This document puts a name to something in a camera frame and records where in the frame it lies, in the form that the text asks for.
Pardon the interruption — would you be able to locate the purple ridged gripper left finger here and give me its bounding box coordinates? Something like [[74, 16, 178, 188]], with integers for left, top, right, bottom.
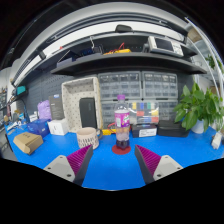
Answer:
[[43, 144, 94, 187]]

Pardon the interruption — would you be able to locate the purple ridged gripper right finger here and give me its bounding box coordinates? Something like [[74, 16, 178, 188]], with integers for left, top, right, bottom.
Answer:
[[134, 144, 184, 186]]

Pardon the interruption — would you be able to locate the plastic bottle with purple label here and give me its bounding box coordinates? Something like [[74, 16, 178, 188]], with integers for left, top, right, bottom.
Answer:
[[114, 94, 130, 150]]

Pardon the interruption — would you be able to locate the beige patterned mug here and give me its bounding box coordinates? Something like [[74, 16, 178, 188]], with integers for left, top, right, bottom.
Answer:
[[76, 127, 103, 149]]

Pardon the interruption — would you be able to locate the black box with white label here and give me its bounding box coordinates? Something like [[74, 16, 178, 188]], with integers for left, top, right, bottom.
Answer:
[[132, 124, 157, 138]]

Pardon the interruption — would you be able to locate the red round coaster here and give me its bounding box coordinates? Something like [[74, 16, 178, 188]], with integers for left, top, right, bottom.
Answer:
[[112, 145, 131, 155]]

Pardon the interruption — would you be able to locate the white cardboard box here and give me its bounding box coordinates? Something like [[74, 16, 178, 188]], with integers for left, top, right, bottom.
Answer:
[[48, 119, 68, 136]]

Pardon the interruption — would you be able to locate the black flat case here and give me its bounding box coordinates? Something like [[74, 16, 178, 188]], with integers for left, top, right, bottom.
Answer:
[[157, 120, 189, 137]]

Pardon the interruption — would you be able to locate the clear box with coloured parts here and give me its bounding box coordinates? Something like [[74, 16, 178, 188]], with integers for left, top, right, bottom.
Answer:
[[128, 101, 159, 124]]

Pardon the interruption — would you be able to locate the blue cardboard box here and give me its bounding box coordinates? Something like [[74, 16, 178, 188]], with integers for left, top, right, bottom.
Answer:
[[27, 119, 50, 137]]

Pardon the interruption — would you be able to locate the brown cardboard box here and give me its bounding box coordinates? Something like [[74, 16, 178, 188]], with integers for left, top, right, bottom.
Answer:
[[13, 132, 43, 155]]

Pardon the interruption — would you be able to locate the black rectangular speaker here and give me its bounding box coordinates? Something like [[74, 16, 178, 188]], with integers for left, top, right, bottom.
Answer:
[[79, 98, 97, 128]]

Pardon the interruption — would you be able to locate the purple plastic bag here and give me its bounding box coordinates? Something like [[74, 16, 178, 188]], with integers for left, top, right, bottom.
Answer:
[[37, 100, 51, 119]]

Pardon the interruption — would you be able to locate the dark grey product box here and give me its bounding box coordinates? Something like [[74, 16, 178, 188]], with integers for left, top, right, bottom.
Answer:
[[49, 94, 64, 120]]

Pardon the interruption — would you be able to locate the white adapter on table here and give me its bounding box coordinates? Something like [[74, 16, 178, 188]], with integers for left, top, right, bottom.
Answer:
[[211, 132, 222, 149]]

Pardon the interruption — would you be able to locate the white pegboard tray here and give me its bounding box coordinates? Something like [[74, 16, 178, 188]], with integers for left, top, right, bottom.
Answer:
[[61, 77, 103, 133]]

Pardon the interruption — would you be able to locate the green potted plant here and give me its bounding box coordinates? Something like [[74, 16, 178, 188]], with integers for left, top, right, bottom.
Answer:
[[173, 83, 224, 131]]

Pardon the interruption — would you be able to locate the right grey drawer organizer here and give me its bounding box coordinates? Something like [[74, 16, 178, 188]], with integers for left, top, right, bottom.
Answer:
[[142, 71, 178, 120]]

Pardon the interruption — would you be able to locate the grey drawer organizer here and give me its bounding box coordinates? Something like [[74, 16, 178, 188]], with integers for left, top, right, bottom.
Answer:
[[142, 71, 178, 120], [98, 71, 142, 128]]

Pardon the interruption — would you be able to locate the left grey drawer organizer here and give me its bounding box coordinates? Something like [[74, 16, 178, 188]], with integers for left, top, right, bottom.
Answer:
[[98, 71, 142, 128]]

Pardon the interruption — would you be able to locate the dark blue box on shelf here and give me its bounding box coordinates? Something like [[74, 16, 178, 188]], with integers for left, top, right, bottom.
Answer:
[[56, 50, 80, 67]]

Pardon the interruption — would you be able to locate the yellow tool on shelf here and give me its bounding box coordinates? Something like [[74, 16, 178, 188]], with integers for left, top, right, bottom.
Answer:
[[104, 42, 131, 55]]

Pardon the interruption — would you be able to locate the yellow red cable tool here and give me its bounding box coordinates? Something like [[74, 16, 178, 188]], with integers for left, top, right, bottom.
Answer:
[[102, 123, 116, 135]]

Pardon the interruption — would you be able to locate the dark grey wall shelf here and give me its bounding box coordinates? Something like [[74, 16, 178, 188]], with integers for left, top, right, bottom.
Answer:
[[51, 52, 206, 76]]

